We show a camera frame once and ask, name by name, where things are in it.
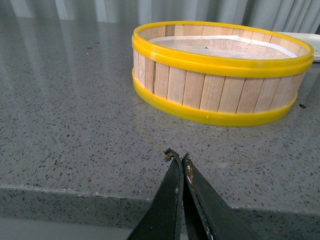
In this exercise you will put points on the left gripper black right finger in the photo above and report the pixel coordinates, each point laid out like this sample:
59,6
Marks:
207,216

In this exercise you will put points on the white steamer liner cloth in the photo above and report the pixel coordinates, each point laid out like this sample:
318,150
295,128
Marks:
225,46

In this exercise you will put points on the yellow rimmed wooden steamer basket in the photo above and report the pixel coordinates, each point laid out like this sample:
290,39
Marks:
217,90

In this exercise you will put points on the grey pleated curtain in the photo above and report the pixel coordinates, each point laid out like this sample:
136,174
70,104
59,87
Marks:
293,16

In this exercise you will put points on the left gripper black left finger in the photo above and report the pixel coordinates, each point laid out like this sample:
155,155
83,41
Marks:
163,220

